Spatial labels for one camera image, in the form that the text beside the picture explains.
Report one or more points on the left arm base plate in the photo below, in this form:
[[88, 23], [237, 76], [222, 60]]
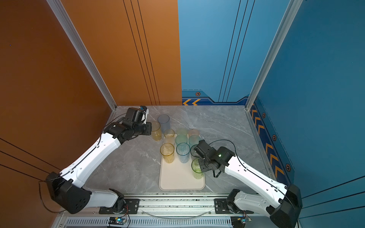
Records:
[[130, 206]]

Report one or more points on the cream plastic tray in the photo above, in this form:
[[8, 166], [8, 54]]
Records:
[[177, 176]]

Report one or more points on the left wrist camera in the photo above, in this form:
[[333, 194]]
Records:
[[145, 110]]

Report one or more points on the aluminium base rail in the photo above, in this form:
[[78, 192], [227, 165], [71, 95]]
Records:
[[164, 211]]

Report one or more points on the teal glass front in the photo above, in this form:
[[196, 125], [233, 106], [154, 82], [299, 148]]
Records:
[[181, 139]]

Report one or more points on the tall blue glass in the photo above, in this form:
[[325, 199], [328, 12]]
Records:
[[164, 121], [183, 152]]

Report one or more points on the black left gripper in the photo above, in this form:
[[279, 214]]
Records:
[[148, 127]]

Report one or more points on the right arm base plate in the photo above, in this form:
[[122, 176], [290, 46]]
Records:
[[221, 207]]

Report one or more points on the left circuit board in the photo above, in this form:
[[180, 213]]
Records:
[[118, 222]]

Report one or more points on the tall yellow glass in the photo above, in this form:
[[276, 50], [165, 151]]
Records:
[[156, 132], [167, 150]]

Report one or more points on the small pink glass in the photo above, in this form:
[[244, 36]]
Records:
[[192, 132]]

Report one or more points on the small yellow glass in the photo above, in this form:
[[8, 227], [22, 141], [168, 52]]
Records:
[[169, 133]]

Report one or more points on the tall blue glass rear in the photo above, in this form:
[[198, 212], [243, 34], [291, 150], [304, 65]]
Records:
[[164, 121]]

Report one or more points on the aluminium corner post left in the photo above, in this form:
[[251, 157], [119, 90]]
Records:
[[74, 37]]

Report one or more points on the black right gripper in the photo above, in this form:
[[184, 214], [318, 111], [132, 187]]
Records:
[[203, 169]]

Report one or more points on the tall green glass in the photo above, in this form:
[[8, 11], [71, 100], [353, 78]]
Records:
[[197, 173]]

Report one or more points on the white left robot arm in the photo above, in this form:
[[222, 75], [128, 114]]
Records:
[[67, 187]]

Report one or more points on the aluminium corner post right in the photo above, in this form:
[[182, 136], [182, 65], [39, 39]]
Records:
[[282, 31]]

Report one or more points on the small green glass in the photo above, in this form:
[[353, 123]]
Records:
[[182, 131]]

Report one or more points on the tall yellow glass front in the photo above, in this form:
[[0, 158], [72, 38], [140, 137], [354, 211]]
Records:
[[167, 150]]

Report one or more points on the right circuit board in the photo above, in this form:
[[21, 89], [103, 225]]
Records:
[[240, 222]]

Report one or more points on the circuit board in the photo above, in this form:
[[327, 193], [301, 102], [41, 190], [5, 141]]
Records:
[[240, 222], [118, 222]]

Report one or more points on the tall dark grey glass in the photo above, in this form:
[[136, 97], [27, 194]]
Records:
[[193, 153]]

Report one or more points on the tall blue glass front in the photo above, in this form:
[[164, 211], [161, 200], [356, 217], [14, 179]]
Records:
[[183, 152]]

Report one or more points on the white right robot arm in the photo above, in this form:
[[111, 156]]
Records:
[[276, 200]]

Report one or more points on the tall yellow glass rear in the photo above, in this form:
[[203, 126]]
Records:
[[156, 132]]

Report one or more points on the aluminium corner post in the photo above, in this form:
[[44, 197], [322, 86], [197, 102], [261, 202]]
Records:
[[74, 37], [282, 31]]

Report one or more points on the teal glass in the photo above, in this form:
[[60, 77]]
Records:
[[194, 140], [181, 139]]

